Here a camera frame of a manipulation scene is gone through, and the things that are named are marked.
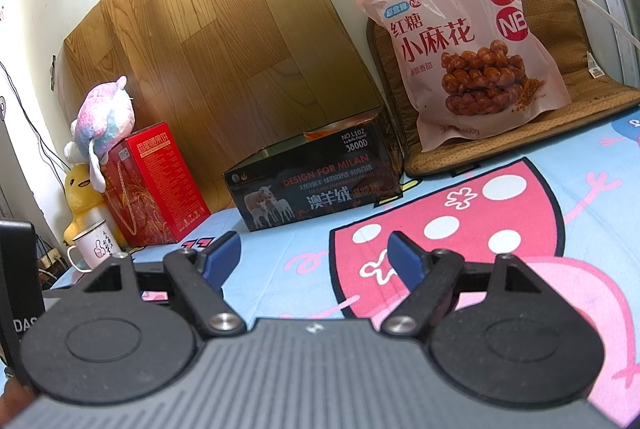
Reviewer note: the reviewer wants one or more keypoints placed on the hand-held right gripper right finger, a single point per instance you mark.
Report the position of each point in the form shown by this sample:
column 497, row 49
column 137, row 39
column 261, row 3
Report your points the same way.
column 405, row 259

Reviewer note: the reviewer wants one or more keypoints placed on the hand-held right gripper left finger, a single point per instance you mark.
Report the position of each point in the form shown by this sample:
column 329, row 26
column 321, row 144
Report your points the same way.
column 222, row 256

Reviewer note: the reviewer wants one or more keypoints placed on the black cardboard box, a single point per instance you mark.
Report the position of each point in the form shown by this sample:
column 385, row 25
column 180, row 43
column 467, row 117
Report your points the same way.
column 320, row 184

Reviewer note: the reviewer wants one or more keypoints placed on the red snack packet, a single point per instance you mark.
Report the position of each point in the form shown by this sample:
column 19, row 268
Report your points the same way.
column 335, row 132

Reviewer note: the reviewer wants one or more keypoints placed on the printed blanket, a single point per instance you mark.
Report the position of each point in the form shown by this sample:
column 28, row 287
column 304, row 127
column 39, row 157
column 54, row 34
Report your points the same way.
column 300, row 249

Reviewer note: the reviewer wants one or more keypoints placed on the white enamel mug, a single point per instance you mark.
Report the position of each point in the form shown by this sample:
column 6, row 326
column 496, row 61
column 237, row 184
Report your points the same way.
column 97, row 249

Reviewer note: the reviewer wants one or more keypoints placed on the red gift box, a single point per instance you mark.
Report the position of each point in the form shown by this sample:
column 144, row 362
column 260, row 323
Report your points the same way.
column 155, row 184

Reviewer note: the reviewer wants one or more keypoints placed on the yellow plush toy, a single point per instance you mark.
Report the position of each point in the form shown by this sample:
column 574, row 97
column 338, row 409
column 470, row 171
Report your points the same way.
column 82, row 199

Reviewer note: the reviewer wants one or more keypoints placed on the pastel plush toy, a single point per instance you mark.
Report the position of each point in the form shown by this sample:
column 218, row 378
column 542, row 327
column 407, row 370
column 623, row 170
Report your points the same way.
column 102, row 114

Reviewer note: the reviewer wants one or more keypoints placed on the wooden board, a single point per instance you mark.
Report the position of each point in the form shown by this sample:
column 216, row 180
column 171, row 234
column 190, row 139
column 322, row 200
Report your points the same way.
column 225, row 34

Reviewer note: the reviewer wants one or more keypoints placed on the large pink snack bag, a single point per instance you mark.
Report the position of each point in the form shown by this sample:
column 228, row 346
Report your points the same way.
column 460, row 34

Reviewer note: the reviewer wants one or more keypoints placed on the brown seat cushion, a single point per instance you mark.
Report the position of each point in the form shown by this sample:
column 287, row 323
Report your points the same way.
column 590, row 94

